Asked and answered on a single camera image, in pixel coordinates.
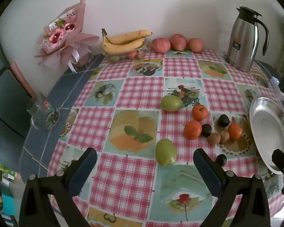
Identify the yellow banana bunch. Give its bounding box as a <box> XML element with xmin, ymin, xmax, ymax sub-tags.
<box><xmin>101</xmin><ymin>28</ymin><xmax>153</xmax><ymax>55</ymax></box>

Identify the pink checkered tablecloth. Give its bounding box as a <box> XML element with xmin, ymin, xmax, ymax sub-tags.
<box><xmin>47</xmin><ymin>50</ymin><xmax>284</xmax><ymax>227</ymax></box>

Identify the green apple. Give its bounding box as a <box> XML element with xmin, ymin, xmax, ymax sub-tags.
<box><xmin>155</xmin><ymin>138</ymin><xmax>177</xmax><ymax>166</ymax></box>

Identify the steel thermos jug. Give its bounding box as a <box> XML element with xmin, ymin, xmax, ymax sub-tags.
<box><xmin>227</xmin><ymin>6</ymin><xmax>270</xmax><ymax>72</ymax></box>

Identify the steel basin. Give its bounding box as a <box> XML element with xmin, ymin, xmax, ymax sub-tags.
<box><xmin>249</xmin><ymin>96</ymin><xmax>284</xmax><ymax>175</ymax></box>

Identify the white power strip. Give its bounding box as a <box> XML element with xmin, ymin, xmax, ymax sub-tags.
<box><xmin>270</xmin><ymin>76</ymin><xmax>284</xmax><ymax>100</ymax></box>

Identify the orange tangerine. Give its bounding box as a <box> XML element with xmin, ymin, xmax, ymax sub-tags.
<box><xmin>183</xmin><ymin>120</ymin><xmax>202</xmax><ymax>140</ymax></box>
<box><xmin>228</xmin><ymin>122</ymin><xmax>242</xmax><ymax>140</ymax></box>
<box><xmin>192</xmin><ymin>104</ymin><xmax>209</xmax><ymax>121</ymax></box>

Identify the dark cabinet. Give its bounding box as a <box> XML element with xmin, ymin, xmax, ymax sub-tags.
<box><xmin>0</xmin><ymin>26</ymin><xmax>32</xmax><ymax>142</ymax></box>

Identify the pinkish wooden rail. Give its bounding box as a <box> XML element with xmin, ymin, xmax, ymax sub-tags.
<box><xmin>11</xmin><ymin>61</ymin><xmax>36</xmax><ymax>98</ymax></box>

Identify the brown kiwi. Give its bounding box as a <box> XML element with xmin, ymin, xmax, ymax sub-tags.
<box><xmin>219</xmin><ymin>131</ymin><xmax>230</xmax><ymax>143</ymax></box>
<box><xmin>208</xmin><ymin>133</ymin><xmax>221</xmax><ymax>145</ymax></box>

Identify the glass mug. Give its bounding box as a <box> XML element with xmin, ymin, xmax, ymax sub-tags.
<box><xmin>26</xmin><ymin>92</ymin><xmax>61</xmax><ymax>130</ymax></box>

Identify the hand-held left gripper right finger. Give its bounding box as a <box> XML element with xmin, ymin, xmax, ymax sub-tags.
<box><xmin>193</xmin><ymin>148</ymin><xmax>274</xmax><ymax>227</ymax></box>

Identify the dark plum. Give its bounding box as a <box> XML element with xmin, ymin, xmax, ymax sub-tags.
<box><xmin>218</xmin><ymin>114</ymin><xmax>230</xmax><ymax>127</ymax></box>
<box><xmin>201</xmin><ymin>124</ymin><xmax>212</xmax><ymax>138</ymax></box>
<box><xmin>216</xmin><ymin>154</ymin><xmax>227</xmax><ymax>167</ymax></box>

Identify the red apple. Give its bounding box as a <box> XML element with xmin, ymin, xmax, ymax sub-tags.
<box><xmin>170</xmin><ymin>34</ymin><xmax>187</xmax><ymax>51</ymax></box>
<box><xmin>188</xmin><ymin>38</ymin><xmax>205</xmax><ymax>53</ymax></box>
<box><xmin>151</xmin><ymin>38</ymin><xmax>171</xmax><ymax>53</ymax></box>

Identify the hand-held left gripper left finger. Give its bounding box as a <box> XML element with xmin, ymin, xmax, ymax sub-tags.
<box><xmin>19</xmin><ymin>147</ymin><xmax>97</xmax><ymax>227</ymax></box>

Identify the colourful boxes stack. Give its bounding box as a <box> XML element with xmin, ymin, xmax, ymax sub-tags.
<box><xmin>0</xmin><ymin>158</ymin><xmax>22</xmax><ymax>227</ymax></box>

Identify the green jujube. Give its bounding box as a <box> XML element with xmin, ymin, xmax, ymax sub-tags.
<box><xmin>160</xmin><ymin>95</ymin><xmax>184</xmax><ymax>112</ymax></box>

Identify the pink flower bouquet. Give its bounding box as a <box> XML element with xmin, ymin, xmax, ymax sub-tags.
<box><xmin>34</xmin><ymin>0</ymin><xmax>100</xmax><ymax>73</ymax></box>

